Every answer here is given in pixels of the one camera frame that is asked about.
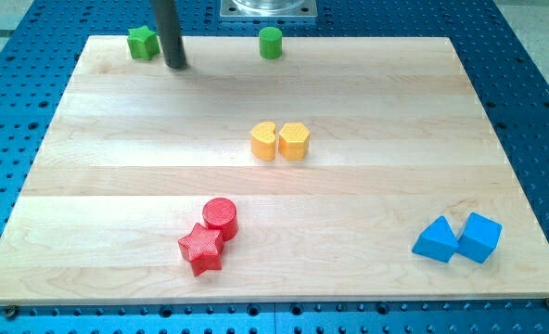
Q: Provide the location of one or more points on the blue cube block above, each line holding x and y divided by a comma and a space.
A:
479, 238

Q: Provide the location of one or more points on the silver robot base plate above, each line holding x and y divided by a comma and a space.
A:
268, 10

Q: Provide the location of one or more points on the blue triangle block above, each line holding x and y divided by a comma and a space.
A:
437, 242

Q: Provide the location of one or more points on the red cylinder block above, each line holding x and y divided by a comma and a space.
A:
221, 214

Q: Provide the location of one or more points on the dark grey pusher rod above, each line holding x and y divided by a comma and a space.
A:
169, 29

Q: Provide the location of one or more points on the blue perforated metal table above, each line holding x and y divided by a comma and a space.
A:
504, 48

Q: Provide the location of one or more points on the green star block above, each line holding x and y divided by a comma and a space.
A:
143, 43

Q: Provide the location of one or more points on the yellow crescent block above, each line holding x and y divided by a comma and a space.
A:
263, 141

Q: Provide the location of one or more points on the red star block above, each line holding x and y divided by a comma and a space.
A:
202, 248

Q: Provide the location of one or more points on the green cylinder block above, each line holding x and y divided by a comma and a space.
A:
270, 42

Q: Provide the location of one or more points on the light wooden board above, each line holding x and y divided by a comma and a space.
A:
136, 149

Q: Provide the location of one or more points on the yellow hexagon block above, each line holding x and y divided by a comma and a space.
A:
294, 139

